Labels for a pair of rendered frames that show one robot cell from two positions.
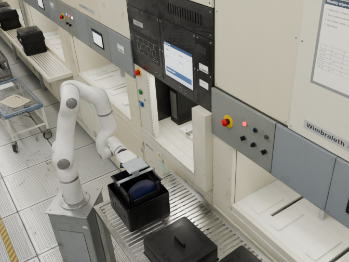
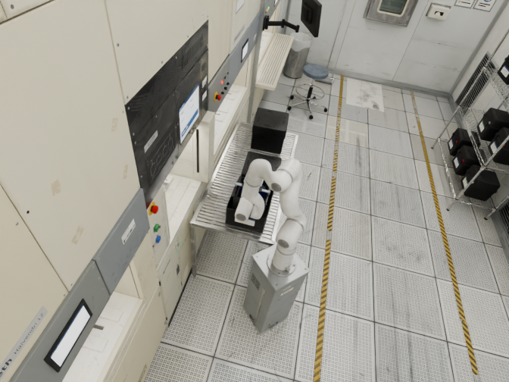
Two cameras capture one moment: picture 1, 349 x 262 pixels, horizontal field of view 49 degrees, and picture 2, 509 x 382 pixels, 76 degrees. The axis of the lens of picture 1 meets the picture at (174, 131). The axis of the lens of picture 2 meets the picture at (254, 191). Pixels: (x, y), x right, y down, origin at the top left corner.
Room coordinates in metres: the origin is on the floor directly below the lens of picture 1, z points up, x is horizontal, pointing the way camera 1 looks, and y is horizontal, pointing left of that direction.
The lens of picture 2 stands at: (2.94, 1.18, 2.60)
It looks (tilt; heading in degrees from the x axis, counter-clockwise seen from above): 46 degrees down; 217
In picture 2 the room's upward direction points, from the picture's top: 10 degrees clockwise
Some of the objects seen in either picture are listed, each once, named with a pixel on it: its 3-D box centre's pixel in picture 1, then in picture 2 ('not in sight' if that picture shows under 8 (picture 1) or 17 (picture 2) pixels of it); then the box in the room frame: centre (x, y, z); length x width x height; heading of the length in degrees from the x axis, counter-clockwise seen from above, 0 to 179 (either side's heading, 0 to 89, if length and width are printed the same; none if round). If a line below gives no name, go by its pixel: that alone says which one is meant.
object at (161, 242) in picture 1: (179, 247); (261, 168); (1.37, 0.01, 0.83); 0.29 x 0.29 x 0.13; 34
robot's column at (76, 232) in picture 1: (85, 239); (272, 289); (1.86, 0.67, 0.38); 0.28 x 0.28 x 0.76; 76
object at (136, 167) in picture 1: (137, 185); (251, 195); (1.74, 0.24, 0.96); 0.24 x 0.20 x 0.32; 121
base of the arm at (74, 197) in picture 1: (71, 188); (283, 255); (1.86, 0.67, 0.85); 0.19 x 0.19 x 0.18
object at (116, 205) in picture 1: (138, 198); (249, 206); (1.74, 0.24, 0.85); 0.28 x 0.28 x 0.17; 31
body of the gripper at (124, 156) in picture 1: (126, 158); not in sight; (1.83, 0.29, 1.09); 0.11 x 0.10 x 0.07; 31
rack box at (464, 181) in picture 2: not in sight; (479, 183); (-0.86, 1.37, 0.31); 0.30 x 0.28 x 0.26; 29
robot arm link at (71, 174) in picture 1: (64, 158); (288, 239); (1.90, 0.68, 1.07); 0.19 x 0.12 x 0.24; 15
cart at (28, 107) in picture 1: (18, 110); not in sight; (4.04, 1.84, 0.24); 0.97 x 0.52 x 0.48; 34
